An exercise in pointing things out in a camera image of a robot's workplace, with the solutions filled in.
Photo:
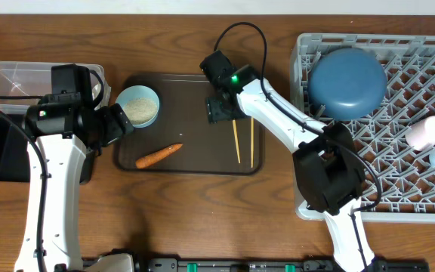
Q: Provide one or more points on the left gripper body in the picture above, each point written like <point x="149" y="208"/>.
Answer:
<point x="107" y="128"/>

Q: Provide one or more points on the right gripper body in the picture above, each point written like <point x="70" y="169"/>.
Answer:
<point x="218" y="112"/>

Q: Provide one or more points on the wooden chopstick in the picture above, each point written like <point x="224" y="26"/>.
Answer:
<point x="252" y="145"/>
<point x="236" y="140"/>

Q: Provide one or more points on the light blue rice bowl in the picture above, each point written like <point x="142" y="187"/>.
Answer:
<point x="140" y="104"/>

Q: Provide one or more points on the dark blue bowl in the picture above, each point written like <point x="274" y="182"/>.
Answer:
<point x="350" y="83"/>

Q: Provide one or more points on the pink cup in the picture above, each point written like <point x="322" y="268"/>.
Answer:
<point x="421" y="135"/>

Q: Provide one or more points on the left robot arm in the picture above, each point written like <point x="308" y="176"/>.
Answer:
<point x="62" y="129"/>

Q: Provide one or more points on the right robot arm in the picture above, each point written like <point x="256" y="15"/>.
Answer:
<point x="328" y="173"/>

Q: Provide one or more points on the grey dishwasher rack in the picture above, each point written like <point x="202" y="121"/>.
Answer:
<point x="406" y="179"/>

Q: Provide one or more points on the brown serving tray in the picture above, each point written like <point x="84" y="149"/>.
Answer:
<point x="182" y="118"/>

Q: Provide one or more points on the orange carrot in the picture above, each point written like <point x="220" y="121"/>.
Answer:
<point x="153" y="158"/>

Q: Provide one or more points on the black plastic bin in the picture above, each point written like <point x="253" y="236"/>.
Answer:
<point x="14" y="158"/>

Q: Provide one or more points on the clear plastic bin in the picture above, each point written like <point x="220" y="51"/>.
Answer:
<point x="23" y="79"/>

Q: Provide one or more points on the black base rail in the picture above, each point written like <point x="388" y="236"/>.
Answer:
<point x="125" y="262"/>

